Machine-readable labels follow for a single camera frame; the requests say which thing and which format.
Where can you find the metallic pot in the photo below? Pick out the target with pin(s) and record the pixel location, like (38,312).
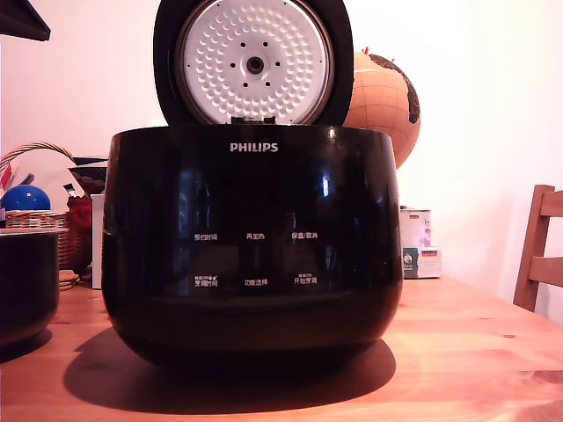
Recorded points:
(26,285)

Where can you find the black Philips rice cooker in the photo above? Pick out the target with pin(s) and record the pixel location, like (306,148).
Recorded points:
(250,264)

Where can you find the black rice cooker lid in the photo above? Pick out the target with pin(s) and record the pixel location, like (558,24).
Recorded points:
(255,61)

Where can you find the white box with flag print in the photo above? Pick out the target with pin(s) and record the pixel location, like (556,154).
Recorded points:
(420,246)

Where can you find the cork globe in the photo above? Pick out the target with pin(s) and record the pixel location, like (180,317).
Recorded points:
(378,101)

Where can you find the white flat box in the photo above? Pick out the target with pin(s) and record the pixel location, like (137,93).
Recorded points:
(97,242)

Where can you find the dark patterned bowl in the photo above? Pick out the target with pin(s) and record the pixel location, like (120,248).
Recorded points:
(90,176)

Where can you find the red knitted pouch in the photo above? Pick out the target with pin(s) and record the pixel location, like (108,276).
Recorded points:
(80,215)

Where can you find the cork coaster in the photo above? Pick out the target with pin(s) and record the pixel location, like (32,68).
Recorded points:
(67,279)

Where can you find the blue ball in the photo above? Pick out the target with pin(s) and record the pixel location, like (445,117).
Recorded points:
(25,198)

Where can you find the wooden chair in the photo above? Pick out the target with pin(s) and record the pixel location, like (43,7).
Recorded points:
(534,264)

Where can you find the dark wall shelf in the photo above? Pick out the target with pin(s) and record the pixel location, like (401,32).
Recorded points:
(22,17)

